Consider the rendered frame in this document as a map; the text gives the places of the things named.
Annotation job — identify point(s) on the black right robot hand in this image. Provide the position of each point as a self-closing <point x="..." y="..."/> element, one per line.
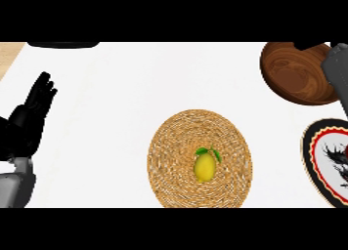
<point x="310" y="45"/>

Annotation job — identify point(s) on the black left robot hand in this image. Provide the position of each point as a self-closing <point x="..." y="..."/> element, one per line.
<point x="24" y="127"/>

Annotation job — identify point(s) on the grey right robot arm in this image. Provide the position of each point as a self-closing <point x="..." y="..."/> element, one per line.
<point x="345" y="78"/>

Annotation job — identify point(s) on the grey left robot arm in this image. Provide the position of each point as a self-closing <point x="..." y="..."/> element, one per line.
<point x="11" y="187"/>

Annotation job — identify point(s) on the brown wooden bowl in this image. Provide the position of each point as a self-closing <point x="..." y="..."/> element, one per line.
<point x="297" y="78"/>

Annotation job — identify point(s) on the round woven straw placemat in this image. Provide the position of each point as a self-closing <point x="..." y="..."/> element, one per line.
<point x="181" y="156"/>

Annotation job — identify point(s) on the black flat appliance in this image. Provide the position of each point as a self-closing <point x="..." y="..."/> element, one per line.
<point x="63" y="44"/>

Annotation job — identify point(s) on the white plate with black rim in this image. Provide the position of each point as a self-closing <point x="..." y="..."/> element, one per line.
<point x="332" y="169"/>

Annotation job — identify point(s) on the yellow lemon with green leaves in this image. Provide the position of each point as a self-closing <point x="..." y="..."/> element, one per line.
<point x="205" y="167"/>

